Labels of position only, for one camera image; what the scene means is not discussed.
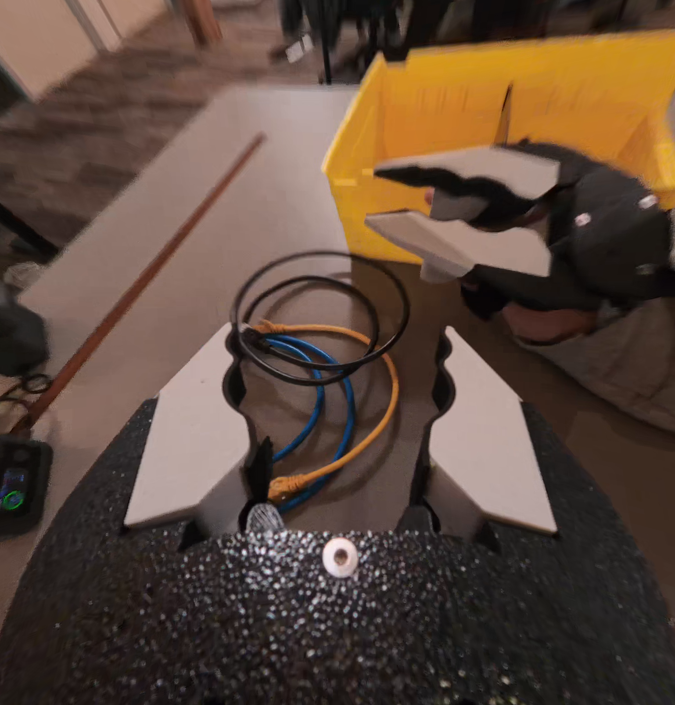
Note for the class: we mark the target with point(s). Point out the yellow plastic bin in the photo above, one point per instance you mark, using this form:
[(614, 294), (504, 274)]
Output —
[(436, 110)]

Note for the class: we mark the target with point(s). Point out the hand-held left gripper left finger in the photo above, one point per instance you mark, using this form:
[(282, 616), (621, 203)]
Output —
[(188, 440)]

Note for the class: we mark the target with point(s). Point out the person's right hand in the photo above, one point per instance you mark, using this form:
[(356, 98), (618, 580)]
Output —
[(547, 326)]

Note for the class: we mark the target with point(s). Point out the white door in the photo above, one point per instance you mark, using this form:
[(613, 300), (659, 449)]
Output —
[(39, 44), (128, 19)]

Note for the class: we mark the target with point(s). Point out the wooden post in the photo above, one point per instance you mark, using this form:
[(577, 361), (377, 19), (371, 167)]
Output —
[(202, 22)]

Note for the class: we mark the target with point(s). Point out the black power station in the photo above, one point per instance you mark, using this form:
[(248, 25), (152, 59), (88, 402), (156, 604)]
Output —
[(17, 495)]

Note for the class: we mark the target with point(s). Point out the grey battery charger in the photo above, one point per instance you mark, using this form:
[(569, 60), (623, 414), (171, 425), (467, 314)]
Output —
[(12, 336)]

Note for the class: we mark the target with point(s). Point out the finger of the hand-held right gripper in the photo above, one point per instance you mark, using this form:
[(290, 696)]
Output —
[(453, 245), (497, 165)]

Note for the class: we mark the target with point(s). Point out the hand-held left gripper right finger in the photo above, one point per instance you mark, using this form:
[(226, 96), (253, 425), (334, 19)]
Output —
[(480, 440)]

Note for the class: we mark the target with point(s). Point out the person's right forearm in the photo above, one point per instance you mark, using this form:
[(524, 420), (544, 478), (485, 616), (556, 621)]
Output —
[(635, 363)]

